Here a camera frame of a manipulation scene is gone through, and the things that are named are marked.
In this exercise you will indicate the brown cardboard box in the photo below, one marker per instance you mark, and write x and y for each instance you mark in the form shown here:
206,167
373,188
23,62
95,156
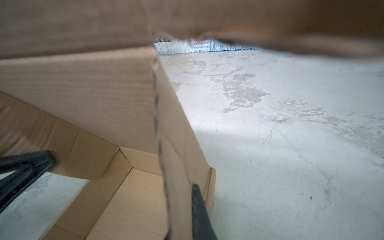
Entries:
82,80

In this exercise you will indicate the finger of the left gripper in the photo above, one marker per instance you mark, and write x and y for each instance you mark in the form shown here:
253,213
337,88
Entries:
23,170

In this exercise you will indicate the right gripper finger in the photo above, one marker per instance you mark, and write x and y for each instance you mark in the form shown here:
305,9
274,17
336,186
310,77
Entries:
202,227

